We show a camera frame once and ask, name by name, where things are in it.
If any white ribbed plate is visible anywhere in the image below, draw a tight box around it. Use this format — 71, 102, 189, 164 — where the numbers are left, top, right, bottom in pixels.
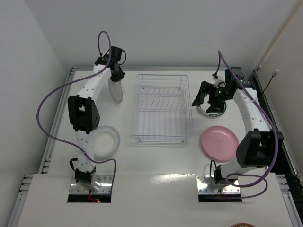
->
108, 79, 125, 104

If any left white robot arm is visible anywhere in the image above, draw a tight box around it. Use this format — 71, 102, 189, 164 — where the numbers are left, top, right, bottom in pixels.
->
68, 46, 126, 190

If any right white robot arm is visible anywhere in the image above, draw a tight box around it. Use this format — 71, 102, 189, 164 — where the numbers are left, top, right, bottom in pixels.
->
192, 67, 284, 187

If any green rimmed white plate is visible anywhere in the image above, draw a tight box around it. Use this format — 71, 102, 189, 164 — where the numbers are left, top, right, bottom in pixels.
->
196, 98, 227, 118

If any pink plate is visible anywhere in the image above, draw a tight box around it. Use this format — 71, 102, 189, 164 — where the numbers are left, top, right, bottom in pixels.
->
201, 126, 239, 162

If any clear glass plate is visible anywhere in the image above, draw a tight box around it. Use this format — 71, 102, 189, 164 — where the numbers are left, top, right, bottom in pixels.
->
87, 126, 120, 161

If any brown round object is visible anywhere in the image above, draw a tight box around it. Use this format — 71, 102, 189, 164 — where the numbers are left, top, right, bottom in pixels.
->
230, 222, 256, 227

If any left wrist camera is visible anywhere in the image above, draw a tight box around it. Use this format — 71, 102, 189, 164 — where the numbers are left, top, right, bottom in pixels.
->
100, 49, 110, 65

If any white wire dish rack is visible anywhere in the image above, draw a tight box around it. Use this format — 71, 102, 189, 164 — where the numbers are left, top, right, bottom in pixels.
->
133, 74, 192, 144

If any black usb cable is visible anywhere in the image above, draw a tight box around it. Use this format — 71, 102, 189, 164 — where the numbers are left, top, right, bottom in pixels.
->
262, 69, 280, 93

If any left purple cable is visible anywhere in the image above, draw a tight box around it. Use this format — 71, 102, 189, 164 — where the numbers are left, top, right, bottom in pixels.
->
36, 30, 117, 190

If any purple cable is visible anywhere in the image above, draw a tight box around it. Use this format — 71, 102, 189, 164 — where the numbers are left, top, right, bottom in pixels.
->
36, 30, 117, 190
214, 50, 279, 199

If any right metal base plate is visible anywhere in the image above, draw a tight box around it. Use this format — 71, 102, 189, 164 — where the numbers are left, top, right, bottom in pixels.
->
196, 175, 241, 196

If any metal base plate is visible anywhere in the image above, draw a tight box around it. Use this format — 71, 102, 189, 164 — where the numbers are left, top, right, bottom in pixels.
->
69, 175, 113, 195
196, 175, 241, 196

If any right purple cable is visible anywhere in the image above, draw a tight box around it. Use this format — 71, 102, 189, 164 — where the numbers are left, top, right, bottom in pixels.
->
214, 50, 279, 199

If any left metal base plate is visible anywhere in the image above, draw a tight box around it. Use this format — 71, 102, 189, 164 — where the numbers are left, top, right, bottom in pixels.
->
69, 175, 113, 195

